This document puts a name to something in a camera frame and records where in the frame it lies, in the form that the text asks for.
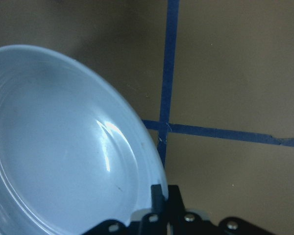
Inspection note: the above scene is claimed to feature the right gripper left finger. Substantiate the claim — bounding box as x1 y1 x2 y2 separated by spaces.
150 184 167 217

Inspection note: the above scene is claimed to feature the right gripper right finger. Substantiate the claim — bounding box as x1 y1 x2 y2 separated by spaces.
167 185 186 220

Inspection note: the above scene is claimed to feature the blue plate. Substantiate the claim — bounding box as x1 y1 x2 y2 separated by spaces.
0 45 168 235

